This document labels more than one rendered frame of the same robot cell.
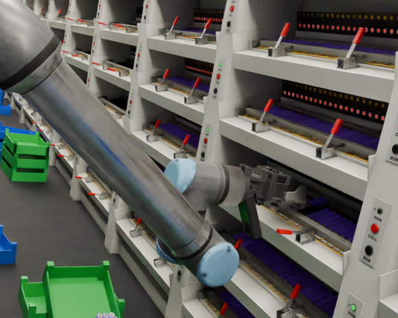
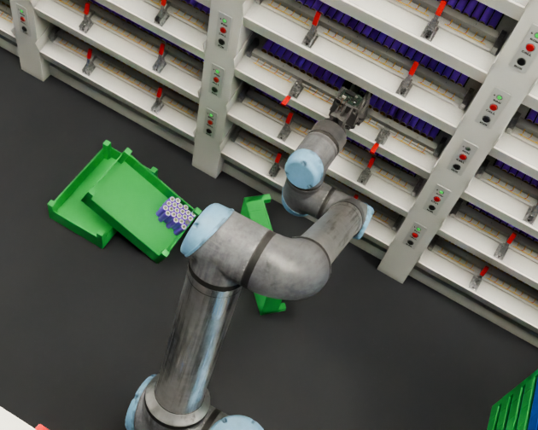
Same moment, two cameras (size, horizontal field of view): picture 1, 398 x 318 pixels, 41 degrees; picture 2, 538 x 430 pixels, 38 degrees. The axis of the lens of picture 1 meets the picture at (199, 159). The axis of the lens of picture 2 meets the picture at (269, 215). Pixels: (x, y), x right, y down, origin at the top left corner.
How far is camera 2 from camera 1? 154 cm
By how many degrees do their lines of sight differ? 58
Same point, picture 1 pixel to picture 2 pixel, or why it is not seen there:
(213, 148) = (238, 40)
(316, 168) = (398, 101)
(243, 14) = not seen: outside the picture
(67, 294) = (114, 200)
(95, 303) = (139, 189)
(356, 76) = (446, 55)
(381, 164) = (470, 122)
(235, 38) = not seen: outside the picture
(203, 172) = (325, 159)
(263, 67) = not seen: outside the picture
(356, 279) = (444, 178)
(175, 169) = (306, 171)
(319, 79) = (399, 37)
